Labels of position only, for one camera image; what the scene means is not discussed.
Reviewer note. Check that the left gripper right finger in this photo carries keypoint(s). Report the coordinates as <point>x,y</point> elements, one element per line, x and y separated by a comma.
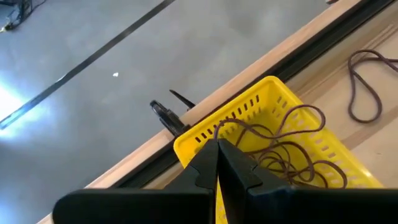
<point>295,207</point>

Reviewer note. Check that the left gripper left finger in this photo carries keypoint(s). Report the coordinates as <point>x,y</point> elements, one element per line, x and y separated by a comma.
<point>140,207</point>

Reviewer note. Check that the yellow plastic basket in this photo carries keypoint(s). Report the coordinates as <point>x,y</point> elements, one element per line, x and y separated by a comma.
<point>267,93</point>

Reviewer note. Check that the small white floor scrap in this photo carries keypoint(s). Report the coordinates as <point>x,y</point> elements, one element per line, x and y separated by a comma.
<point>115,74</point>

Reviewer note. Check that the black aluminium table frame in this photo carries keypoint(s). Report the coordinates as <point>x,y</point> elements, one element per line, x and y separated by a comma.
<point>332,37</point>

